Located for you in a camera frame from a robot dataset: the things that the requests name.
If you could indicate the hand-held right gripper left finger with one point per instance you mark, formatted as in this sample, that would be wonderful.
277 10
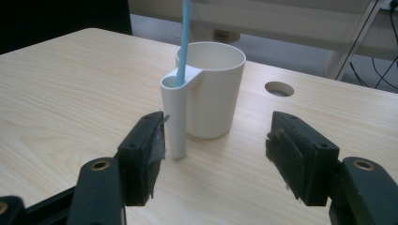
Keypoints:
140 162

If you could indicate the small brown box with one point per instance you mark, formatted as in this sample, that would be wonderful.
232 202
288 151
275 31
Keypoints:
226 35

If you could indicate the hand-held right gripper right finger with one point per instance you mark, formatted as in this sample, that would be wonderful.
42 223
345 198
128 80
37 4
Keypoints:
300 162

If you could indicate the light blue toothbrush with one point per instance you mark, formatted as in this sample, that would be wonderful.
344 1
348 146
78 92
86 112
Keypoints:
184 40

